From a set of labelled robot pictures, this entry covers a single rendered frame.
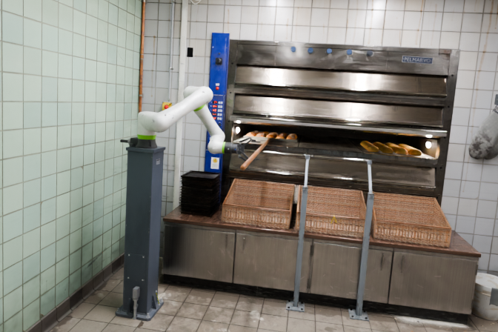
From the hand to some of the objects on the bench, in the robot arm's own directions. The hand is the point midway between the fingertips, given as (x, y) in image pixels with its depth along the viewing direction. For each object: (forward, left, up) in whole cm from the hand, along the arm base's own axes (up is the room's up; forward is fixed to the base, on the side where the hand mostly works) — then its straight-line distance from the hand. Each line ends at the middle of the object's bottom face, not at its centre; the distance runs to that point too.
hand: (258, 150), depth 304 cm
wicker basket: (0, +28, -61) cm, 67 cm away
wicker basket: (+120, +32, -61) cm, 138 cm away
